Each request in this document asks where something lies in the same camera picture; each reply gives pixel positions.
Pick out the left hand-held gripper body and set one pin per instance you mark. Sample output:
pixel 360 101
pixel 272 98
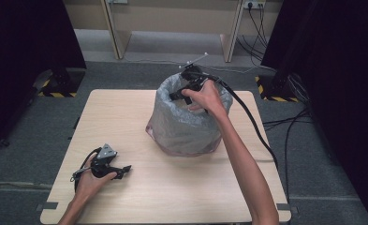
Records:
pixel 103 164

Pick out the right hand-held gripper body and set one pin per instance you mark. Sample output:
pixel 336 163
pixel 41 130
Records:
pixel 194 76

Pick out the grey translucent trash bag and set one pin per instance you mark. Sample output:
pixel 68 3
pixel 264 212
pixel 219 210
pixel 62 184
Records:
pixel 181 131

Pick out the person's right hand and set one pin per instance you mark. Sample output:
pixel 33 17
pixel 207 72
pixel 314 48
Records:
pixel 211 98

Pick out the person's left hand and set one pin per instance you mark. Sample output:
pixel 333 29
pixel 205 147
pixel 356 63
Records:
pixel 88 187

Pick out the beige desk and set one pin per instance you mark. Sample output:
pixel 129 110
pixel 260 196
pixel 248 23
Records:
pixel 172 15

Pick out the grey tape strip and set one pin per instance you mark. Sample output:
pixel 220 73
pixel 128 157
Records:
pixel 49 206
pixel 286 206

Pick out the striped black stand base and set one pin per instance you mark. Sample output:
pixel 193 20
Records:
pixel 275 90
pixel 61 84

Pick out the black curtain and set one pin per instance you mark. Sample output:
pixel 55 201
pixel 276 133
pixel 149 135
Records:
pixel 22 62
pixel 337 78

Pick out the white wall power socket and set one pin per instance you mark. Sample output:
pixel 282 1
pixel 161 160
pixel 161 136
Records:
pixel 254 3

